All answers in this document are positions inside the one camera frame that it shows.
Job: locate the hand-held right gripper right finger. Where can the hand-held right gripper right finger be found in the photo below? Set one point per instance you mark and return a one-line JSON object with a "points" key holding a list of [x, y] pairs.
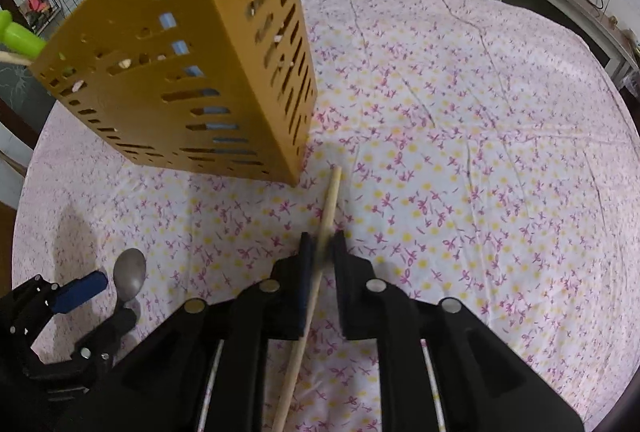
{"points": [[341, 277]]}

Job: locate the floral tablecloth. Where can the floral tablecloth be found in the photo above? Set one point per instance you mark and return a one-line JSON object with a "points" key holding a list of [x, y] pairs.
{"points": [[450, 161]]}

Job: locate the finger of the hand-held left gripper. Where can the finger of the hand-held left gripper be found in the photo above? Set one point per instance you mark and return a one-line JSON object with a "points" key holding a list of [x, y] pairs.
{"points": [[80, 290], [112, 329]]}

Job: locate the green cup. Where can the green cup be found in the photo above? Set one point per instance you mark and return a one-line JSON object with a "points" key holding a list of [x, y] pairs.
{"points": [[20, 37]]}

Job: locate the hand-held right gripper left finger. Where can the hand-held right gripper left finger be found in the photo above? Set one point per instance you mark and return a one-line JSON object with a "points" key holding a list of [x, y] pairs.
{"points": [[305, 277]]}

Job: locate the yellow slotted utensil holder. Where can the yellow slotted utensil holder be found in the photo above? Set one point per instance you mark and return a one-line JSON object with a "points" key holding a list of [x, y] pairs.
{"points": [[200, 36]]}

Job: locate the wooden chopstick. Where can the wooden chopstick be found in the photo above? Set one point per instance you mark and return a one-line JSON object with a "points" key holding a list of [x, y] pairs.
{"points": [[12, 57], [330, 202]]}

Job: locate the metal spoon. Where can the metal spoon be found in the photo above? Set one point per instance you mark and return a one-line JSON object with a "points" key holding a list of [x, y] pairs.
{"points": [[130, 272]]}

